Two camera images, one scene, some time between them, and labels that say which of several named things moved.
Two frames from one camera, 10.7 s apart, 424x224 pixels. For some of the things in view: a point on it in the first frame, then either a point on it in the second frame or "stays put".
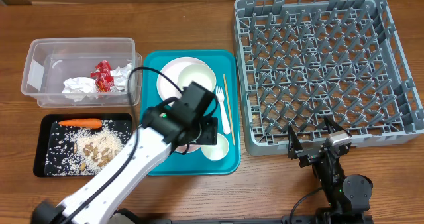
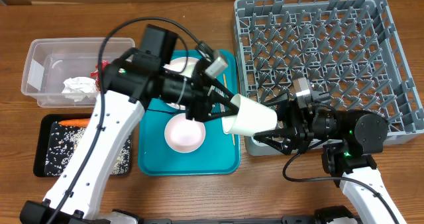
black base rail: (292, 220) stays put
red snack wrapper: (102, 74) stays put
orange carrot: (82, 122) stays put
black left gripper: (211, 125) → (202, 106)
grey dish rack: (340, 56) stays put
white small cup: (218, 152) → (252, 118)
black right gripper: (312, 154) → (301, 118)
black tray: (78, 144) stays put
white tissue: (80, 89) stays put
